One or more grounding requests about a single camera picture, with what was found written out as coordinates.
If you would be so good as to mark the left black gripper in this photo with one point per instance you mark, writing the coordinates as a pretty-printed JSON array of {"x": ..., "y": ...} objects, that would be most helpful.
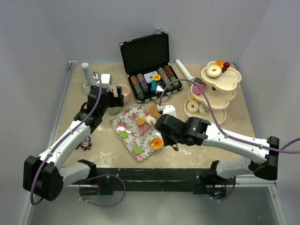
[{"x": 116, "y": 101}]

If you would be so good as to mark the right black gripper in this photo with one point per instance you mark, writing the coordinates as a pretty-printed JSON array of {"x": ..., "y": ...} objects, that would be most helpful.
[{"x": 168, "y": 141}]

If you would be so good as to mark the green ceramic cup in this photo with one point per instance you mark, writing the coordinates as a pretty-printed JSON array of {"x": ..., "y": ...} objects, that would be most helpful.
[{"x": 114, "y": 110}]

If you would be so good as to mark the white glazed donut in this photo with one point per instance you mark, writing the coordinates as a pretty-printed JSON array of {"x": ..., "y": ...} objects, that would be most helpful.
[
  {"x": 192, "y": 106},
  {"x": 214, "y": 71}
]

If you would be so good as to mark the chocolate drizzled white donut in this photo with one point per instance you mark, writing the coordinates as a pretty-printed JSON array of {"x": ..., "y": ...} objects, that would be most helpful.
[{"x": 203, "y": 110}]

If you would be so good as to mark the pink wafer sweet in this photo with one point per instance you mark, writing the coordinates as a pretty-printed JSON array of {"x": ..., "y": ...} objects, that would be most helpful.
[{"x": 197, "y": 91}]

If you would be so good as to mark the chocolate layered cake slice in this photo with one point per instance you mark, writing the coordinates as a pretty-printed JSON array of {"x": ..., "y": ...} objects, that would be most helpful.
[{"x": 199, "y": 81}]

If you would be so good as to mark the cream three-tier cake stand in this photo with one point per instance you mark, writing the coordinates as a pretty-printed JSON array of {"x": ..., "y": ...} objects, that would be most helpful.
[{"x": 218, "y": 93}]

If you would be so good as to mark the orange glazed donut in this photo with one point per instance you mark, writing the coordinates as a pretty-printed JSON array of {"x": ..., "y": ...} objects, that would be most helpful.
[{"x": 219, "y": 63}]

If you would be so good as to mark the metal tongs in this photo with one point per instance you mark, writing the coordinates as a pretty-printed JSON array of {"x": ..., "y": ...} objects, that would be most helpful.
[{"x": 152, "y": 121}]

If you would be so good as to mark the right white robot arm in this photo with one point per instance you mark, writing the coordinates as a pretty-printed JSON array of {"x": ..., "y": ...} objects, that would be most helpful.
[{"x": 255, "y": 158}]

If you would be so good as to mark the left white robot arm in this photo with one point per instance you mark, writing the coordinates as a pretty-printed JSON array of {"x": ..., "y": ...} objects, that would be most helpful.
[{"x": 45, "y": 175}]

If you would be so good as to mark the pink ceramic cup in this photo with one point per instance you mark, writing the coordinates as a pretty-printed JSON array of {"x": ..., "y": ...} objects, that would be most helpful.
[{"x": 126, "y": 93}]

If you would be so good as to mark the orange round biscuit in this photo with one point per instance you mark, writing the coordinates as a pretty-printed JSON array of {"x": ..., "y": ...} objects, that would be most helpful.
[{"x": 140, "y": 121}]

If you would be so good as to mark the floral serving tray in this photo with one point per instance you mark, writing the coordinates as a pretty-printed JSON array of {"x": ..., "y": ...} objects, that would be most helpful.
[{"x": 137, "y": 135}]

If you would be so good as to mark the woven rattan coaster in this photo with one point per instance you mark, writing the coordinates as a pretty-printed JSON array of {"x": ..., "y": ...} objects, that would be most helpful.
[{"x": 153, "y": 111}]

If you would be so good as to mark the green macaron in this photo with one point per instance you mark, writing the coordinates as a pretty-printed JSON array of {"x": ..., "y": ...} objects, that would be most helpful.
[
  {"x": 138, "y": 149},
  {"x": 123, "y": 134}
]

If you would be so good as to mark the white clamp device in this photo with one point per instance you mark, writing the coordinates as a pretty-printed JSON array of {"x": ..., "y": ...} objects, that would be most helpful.
[{"x": 87, "y": 78}]

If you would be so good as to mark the black poker chip case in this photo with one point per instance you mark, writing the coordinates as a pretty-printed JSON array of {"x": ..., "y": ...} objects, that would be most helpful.
[{"x": 146, "y": 55}]

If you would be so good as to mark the owl figurine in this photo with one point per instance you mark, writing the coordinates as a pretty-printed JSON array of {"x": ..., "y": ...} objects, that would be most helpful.
[{"x": 85, "y": 144}]

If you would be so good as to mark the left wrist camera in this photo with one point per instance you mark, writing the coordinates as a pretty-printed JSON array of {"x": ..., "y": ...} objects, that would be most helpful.
[{"x": 104, "y": 79}]

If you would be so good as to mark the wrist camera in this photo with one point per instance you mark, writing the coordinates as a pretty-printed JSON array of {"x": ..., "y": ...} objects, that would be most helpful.
[
  {"x": 104, "y": 79},
  {"x": 168, "y": 109}
]

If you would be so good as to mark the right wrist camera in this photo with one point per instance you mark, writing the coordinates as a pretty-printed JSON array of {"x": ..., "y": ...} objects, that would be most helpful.
[{"x": 168, "y": 109}]

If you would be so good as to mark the black base frame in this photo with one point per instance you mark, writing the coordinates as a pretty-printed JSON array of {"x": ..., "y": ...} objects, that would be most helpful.
[{"x": 195, "y": 180}]

